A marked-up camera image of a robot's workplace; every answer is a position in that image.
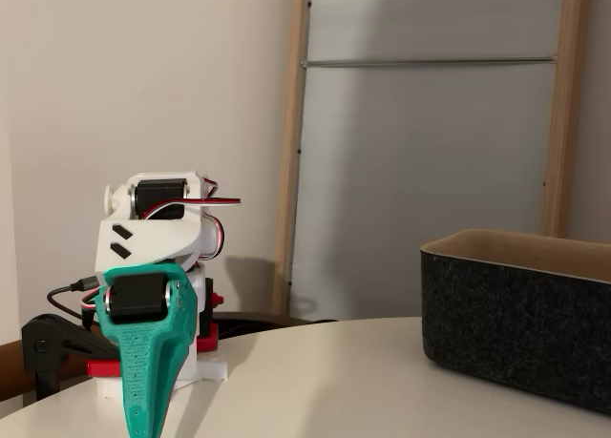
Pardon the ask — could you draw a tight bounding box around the thin metal rod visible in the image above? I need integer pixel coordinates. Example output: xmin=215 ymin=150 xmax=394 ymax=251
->
xmin=300 ymin=54 xmax=559 ymax=70

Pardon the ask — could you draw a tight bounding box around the red black servo cable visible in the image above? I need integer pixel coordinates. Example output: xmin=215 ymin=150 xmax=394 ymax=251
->
xmin=142 ymin=177 xmax=242 ymax=263

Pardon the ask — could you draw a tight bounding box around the dark grey felt box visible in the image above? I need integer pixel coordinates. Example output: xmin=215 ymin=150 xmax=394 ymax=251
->
xmin=419 ymin=227 xmax=611 ymax=417

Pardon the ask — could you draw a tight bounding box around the black red table clamp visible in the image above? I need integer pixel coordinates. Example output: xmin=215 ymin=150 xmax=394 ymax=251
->
xmin=20 ymin=313 xmax=123 ymax=403
xmin=195 ymin=290 xmax=225 ymax=355

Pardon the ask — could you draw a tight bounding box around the wooden frame translucent panel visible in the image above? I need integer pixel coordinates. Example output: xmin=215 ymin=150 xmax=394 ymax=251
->
xmin=272 ymin=0 xmax=593 ymax=323

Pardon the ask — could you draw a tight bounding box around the black usb cable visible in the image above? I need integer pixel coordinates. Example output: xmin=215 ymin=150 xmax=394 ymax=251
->
xmin=46 ymin=275 xmax=104 ymax=332

